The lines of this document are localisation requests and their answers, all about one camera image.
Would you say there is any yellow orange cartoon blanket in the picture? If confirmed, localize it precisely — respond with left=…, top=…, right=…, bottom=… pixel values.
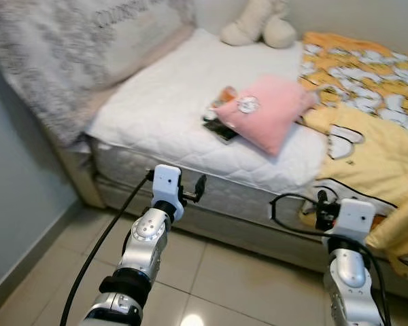
left=298, top=31, right=408, bottom=279

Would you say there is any pink cushion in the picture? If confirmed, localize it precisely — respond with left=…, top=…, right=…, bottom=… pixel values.
left=213, top=73, right=319, bottom=157

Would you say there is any cream plush toy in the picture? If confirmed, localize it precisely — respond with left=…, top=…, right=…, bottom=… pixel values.
left=220, top=0, right=298, bottom=50

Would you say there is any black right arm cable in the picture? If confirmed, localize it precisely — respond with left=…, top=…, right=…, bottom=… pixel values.
left=269, top=194, right=393, bottom=326

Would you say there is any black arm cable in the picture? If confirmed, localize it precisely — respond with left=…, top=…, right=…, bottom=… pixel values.
left=60, top=171, right=155, bottom=326
left=269, top=194, right=393, bottom=326

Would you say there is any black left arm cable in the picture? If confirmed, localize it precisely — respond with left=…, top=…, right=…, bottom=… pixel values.
left=60, top=171, right=155, bottom=326

